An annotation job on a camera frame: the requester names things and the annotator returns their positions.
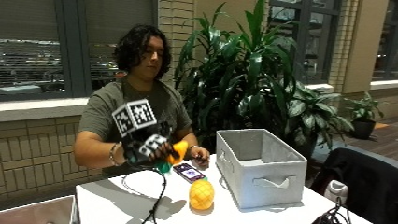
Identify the orange toy carrot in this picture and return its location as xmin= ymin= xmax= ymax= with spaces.
xmin=155 ymin=140 xmax=190 ymax=175

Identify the small white marker plate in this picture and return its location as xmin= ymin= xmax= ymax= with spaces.
xmin=137 ymin=133 xmax=169 ymax=158

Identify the smartphone with purple screen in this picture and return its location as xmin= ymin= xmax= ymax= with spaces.
xmin=172 ymin=162 xmax=208 ymax=184

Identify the yellow toy pineapple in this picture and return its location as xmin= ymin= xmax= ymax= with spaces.
xmin=188 ymin=177 xmax=217 ymax=211

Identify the white marker cube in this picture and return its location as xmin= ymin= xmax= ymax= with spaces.
xmin=111 ymin=98 xmax=160 ymax=138

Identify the grey fabric storage box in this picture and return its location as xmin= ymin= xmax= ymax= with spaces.
xmin=216 ymin=128 xmax=309 ymax=210

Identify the the person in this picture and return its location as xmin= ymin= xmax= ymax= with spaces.
xmin=73 ymin=24 xmax=212 ymax=178

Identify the tall green leafy plant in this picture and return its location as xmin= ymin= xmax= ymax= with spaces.
xmin=173 ymin=0 xmax=301 ymax=152

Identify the broad-leaf variegated plant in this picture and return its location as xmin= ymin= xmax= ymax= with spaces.
xmin=285 ymin=79 xmax=356 ymax=158

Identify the white plastic device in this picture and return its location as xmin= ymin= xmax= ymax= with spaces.
xmin=324 ymin=179 xmax=350 ymax=205

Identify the white window sill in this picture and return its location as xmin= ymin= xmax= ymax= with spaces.
xmin=0 ymin=97 xmax=91 ymax=123

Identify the grey open box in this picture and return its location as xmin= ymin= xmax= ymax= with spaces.
xmin=0 ymin=194 xmax=81 ymax=224

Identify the black chair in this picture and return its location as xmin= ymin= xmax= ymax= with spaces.
xmin=310 ymin=147 xmax=398 ymax=224

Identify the black plant pot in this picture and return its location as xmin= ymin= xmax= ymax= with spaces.
xmin=350 ymin=119 xmax=378 ymax=141

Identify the small green potted plant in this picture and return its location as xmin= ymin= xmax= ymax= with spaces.
xmin=345 ymin=91 xmax=386 ymax=123

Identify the narrow dark-framed window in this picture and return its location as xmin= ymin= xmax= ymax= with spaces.
xmin=268 ymin=0 xmax=344 ymax=86

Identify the large dark-framed window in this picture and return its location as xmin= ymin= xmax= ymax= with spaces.
xmin=0 ymin=0 xmax=160 ymax=103

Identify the dark-framed window with blinds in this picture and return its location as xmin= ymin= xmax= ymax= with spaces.
xmin=370 ymin=0 xmax=398 ymax=82

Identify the silver bracelet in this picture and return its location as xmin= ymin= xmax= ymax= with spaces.
xmin=107 ymin=141 xmax=124 ymax=168

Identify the black glove cable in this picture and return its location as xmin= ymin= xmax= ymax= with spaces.
xmin=121 ymin=164 xmax=169 ymax=224

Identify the bundle of black cables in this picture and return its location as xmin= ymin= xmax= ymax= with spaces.
xmin=312 ymin=196 xmax=354 ymax=224

